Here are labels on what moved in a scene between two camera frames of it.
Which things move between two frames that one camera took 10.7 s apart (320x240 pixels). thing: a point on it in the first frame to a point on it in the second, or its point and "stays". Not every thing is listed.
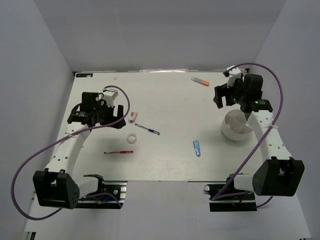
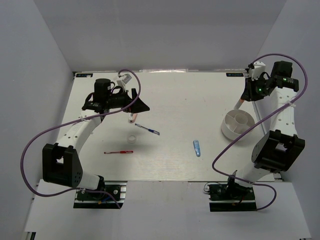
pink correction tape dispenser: (133, 116) stays
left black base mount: (113, 196) stays
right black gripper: (224, 90) to (249, 94)
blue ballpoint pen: (151, 130) stays
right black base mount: (224, 197) stays
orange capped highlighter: (203, 82) to (238, 104)
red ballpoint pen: (119, 152) stays
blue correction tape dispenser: (196, 145) stays
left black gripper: (103, 105) to (137, 107)
